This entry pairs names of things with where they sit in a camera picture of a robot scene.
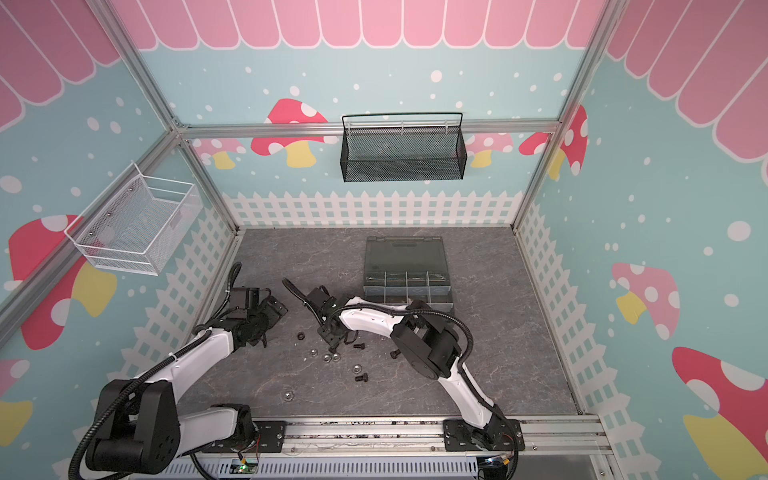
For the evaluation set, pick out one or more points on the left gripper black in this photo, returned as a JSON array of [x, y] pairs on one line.
[[273, 316]]

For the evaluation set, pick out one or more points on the grey transparent organizer box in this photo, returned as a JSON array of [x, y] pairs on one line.
[[401, 270]]

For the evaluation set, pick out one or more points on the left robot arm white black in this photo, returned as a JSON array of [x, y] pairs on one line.
[[137, 428]]

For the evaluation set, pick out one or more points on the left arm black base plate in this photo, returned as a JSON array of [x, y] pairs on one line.
[[270, 436]]

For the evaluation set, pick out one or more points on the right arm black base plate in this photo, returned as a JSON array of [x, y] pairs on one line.
[[497, 436]]

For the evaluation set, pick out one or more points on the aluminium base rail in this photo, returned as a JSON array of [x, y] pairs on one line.
[[347, 436]]

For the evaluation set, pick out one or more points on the white wire mesh basket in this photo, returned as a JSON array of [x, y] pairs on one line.
[[137, 226]]

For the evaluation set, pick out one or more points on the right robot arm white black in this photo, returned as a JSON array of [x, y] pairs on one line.
[[434, 343]]

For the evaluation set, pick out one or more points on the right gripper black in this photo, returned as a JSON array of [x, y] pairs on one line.
[[327, 324]]

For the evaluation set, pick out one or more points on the black wire mesh basket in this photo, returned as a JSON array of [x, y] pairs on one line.
[[399, 147]]

